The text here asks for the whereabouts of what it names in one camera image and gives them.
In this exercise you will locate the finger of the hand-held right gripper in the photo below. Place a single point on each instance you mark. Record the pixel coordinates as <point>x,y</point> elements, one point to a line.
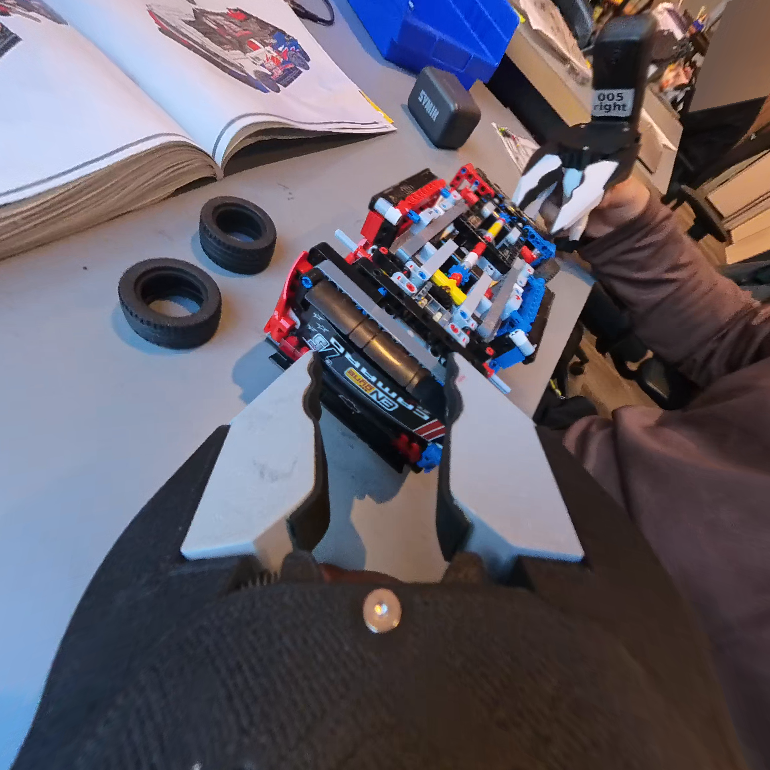
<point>532,177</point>
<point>586,195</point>

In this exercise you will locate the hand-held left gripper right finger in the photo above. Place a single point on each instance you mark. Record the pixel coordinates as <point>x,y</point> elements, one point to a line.
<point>511,481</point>

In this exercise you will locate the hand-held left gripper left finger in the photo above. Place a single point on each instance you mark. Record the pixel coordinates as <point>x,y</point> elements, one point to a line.
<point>258,481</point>

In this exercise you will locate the toy brick car chassis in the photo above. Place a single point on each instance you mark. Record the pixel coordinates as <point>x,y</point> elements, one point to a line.
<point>421,270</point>

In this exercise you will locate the black toy tyre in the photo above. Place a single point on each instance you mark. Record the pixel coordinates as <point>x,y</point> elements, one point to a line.
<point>237,234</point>
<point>169,304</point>

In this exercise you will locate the person's right forearm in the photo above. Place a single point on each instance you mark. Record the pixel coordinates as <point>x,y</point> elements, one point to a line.
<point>661,283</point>

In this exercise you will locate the grey desk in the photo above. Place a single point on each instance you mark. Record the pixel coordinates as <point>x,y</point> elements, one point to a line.
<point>541,78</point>
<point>120,421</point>

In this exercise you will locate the person's right hand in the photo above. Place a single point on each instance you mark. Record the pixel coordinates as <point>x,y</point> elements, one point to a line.
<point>622,201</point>

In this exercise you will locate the printed sticker sheet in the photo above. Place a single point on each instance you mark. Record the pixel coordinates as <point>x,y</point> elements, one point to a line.
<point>517,144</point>

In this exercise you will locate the white printed paper sheet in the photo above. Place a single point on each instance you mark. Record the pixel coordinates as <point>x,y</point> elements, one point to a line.
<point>553,30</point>

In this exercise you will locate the dark grey power adapter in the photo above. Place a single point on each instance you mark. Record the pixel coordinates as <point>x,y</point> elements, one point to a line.
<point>442,108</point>

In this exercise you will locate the blue plastic bin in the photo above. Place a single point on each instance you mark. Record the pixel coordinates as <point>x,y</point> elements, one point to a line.
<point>445,30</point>

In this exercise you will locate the black office chair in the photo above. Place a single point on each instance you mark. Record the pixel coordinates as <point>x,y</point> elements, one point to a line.
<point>659,380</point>

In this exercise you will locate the person's dark brown clothing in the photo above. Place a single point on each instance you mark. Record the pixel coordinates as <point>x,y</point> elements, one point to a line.
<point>692,511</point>

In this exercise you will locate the open instruction booklet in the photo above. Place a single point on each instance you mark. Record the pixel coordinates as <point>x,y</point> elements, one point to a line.
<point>90,90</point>

